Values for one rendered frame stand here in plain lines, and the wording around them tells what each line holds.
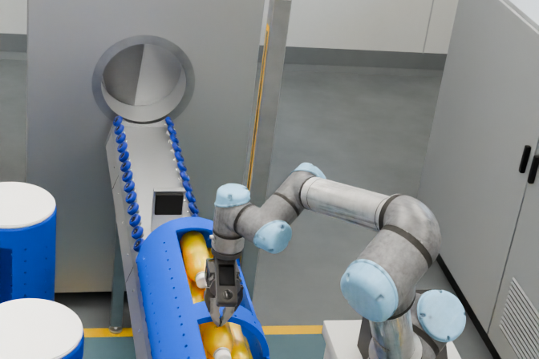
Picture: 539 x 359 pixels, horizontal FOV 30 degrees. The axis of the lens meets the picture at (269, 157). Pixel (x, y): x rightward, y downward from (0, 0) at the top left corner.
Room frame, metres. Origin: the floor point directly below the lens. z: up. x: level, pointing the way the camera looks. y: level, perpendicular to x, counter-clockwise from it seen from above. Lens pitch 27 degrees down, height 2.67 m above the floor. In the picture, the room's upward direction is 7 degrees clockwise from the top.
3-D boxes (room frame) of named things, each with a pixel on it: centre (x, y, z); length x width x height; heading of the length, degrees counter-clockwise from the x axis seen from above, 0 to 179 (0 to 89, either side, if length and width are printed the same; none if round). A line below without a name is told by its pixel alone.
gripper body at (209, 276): (1.97, 0.07, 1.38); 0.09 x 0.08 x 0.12; 15
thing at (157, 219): (2.83, 0.31, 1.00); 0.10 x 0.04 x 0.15; 105
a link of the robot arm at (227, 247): (1.96, 0.07, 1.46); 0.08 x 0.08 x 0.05
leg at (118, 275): (3.49, 0.56, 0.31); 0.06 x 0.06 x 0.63; 15
